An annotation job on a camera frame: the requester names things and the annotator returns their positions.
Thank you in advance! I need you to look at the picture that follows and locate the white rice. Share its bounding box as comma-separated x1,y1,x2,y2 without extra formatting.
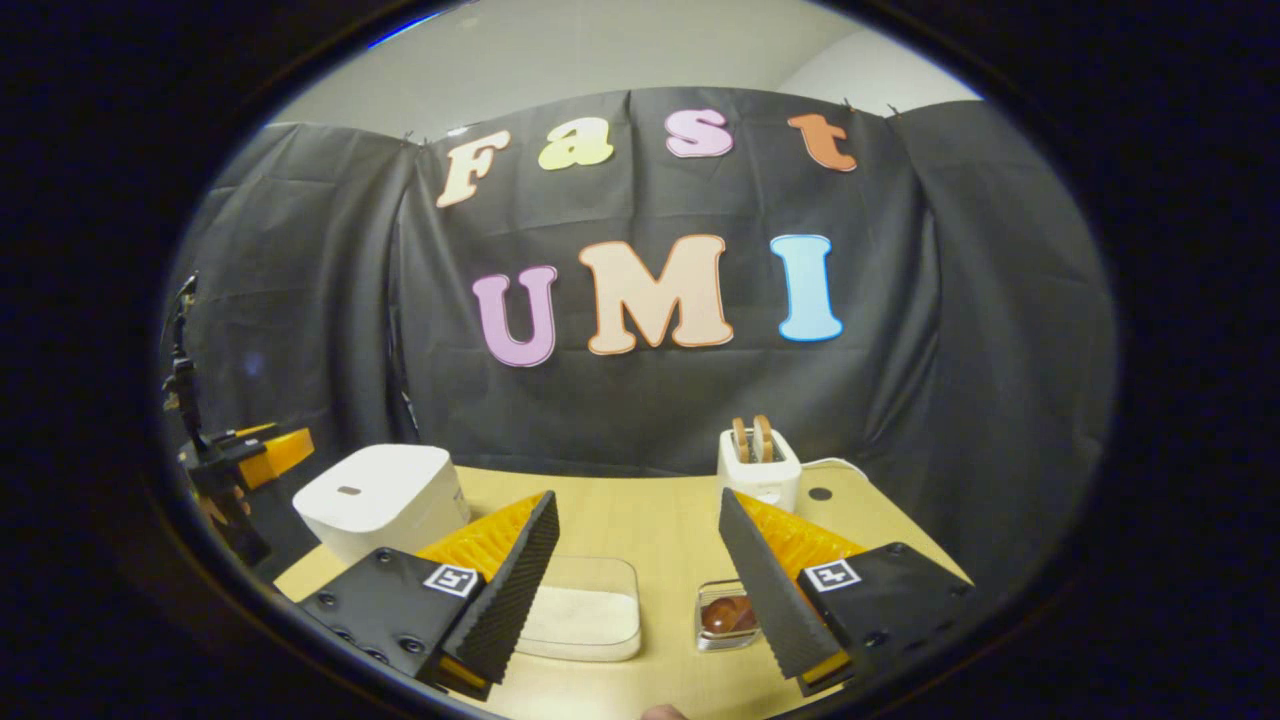
518,588,639,646

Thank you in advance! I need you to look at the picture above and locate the clear wire chopstick holder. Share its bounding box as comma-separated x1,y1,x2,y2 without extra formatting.
696,578,766,653

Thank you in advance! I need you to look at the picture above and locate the brown wooden spoon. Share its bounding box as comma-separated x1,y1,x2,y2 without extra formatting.
700,595,761,636

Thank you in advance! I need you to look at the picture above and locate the white rice cooker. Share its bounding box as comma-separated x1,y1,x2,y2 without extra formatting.
292,444,471,566

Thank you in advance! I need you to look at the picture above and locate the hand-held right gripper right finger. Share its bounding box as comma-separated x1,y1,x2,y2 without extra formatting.
718,487,976,698

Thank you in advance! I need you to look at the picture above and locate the white toaster cable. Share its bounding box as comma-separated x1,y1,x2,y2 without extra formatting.
800,457,873,488

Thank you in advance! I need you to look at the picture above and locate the black backdrop cloth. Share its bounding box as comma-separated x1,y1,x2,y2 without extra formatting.
160,87,1116,591

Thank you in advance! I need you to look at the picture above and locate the white toaster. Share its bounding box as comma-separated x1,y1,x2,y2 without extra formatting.
717,428,803,513

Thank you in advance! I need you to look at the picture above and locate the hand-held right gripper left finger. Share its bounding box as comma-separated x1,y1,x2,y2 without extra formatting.
300,489,561,701

